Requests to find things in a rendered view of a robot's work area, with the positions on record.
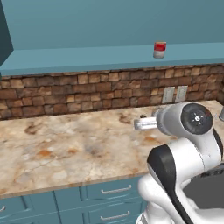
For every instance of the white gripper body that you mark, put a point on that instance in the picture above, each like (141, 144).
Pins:
(145, 123)

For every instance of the red and white can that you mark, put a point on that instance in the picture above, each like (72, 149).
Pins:
(159, 50)

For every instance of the grey wall outlet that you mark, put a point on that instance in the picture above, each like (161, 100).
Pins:
(181, 94)
(168, 95)

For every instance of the teal open wall cabinet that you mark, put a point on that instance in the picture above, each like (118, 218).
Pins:
(87, 35)

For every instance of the teal drawer front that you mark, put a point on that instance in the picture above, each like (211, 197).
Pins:
(96, 214)
(96, 189)

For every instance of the grey sink basin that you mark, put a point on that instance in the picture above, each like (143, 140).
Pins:
(204, 191)

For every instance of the teal base cabinet front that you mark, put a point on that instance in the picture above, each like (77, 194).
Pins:
(29, 210)

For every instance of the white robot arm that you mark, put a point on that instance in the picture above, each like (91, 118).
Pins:
(186, 157)

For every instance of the grey tap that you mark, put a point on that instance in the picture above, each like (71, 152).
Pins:
(222, 113)

